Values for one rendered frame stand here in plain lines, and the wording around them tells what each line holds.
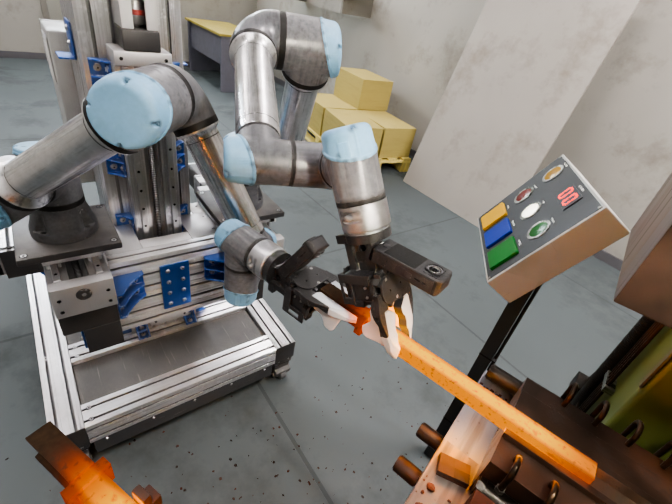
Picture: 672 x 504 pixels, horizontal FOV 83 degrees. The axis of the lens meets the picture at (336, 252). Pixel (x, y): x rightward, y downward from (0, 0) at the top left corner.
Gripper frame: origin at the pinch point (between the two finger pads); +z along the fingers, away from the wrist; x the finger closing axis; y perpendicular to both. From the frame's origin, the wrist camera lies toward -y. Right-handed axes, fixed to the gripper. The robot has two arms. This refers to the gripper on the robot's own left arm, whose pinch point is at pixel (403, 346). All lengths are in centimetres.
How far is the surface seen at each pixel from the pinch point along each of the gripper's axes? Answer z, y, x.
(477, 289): 78, 64, -182
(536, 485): 12.4, -20.2, 6.3
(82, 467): -6.9, 14.9, 41.2
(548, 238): -4.0, -13.1, -41.3
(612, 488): 16.9, -27.1, -1.3
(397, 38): -130, 202, -389
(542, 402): 11.3, -17.9, -7.8
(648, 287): -16.1, -31.4, 7.7
